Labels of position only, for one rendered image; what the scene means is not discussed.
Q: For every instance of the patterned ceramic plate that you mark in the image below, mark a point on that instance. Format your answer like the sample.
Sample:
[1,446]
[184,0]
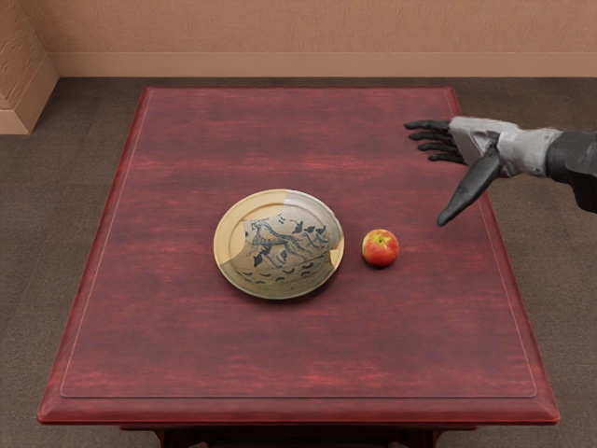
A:
[279,243]

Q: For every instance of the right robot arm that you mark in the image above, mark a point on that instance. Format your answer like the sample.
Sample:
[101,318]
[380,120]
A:
[576,161]

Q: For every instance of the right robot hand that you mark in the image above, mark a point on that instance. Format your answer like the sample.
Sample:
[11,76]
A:
[513,147]

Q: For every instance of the red yellow apple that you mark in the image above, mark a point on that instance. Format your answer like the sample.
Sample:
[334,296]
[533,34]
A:
[380,247]

